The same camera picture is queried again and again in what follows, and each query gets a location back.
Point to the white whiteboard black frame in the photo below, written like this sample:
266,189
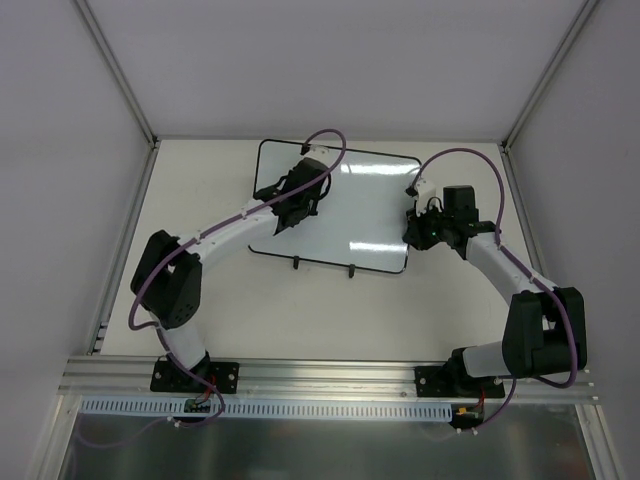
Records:
360,223

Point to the aluminium corner post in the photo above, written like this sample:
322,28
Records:
90,21
565,45

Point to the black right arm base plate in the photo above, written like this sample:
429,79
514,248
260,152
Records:
445,382

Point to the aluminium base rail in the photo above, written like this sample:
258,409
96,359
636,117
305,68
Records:
299,379

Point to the aluminium corner post left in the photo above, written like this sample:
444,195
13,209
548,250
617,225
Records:
90,21

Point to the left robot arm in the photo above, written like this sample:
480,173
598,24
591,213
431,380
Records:
167,282

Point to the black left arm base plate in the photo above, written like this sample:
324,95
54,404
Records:
222,376

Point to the aluminium side rail right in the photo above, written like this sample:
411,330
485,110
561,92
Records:
544,182

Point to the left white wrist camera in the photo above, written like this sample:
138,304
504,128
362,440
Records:
316,152

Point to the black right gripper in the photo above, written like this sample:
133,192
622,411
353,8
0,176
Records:
417,230

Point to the white slotted cable duct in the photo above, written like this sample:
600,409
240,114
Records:
437,412

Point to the aluminium corner post right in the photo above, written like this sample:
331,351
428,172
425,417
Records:
565,45

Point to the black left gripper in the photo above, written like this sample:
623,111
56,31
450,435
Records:
293,212

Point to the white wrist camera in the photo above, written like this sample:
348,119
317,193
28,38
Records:
316,152
422,192

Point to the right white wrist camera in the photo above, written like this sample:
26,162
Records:
422,192

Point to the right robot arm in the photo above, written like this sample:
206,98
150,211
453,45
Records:
545,331

